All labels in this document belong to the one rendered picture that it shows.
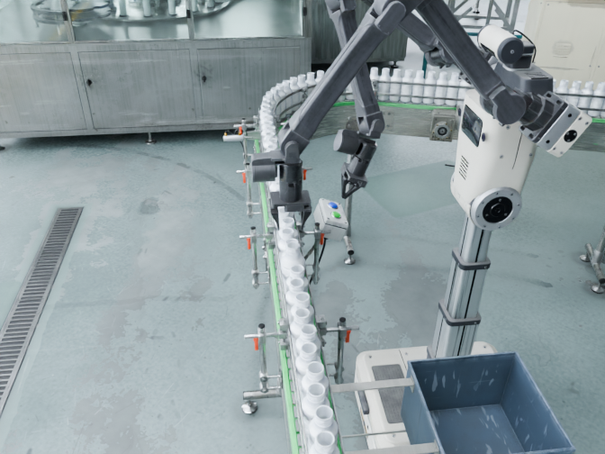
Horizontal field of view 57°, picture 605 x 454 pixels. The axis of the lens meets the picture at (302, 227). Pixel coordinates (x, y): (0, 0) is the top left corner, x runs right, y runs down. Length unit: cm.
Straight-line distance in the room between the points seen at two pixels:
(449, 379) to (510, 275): 199
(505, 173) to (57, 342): 236
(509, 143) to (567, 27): 379
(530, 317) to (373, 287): 87
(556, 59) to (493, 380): 410
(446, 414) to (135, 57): 378
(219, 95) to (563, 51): 297
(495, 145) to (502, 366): 62
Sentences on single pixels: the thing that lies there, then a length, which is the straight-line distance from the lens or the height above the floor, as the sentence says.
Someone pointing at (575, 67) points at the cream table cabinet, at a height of 61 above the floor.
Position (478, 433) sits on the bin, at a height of 73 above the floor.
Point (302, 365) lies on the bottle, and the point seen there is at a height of 113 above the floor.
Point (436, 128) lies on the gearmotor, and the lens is 302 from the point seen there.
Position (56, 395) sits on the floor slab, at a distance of 294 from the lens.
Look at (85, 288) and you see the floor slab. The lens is 349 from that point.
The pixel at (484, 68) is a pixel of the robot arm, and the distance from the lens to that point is 143.
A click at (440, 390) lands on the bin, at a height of 82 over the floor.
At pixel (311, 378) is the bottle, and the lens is 125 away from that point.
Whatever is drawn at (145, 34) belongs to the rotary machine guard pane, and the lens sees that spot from 475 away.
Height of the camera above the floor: 208
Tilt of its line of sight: 33 degrees down
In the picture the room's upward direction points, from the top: straight up
